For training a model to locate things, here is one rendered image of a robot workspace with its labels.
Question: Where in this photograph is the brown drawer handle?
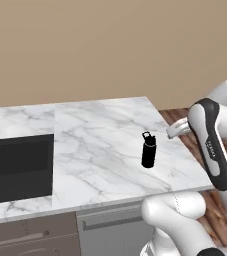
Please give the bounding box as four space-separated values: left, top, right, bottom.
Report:
0 230 51 249

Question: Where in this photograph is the grey dishwasher door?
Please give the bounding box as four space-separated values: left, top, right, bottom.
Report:
76 203 157 256

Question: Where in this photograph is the brown drawer front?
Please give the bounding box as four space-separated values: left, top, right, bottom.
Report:
0 211 82 256

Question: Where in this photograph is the black sink basin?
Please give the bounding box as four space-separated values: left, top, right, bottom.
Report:
0 133 55 206

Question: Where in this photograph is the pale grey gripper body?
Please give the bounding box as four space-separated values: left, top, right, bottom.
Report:
166 117 192 140

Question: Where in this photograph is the grey dishwasher handle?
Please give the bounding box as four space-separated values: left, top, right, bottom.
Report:
81 215 145 232

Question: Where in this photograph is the black water bottle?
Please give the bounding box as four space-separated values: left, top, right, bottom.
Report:
141 130 158 169

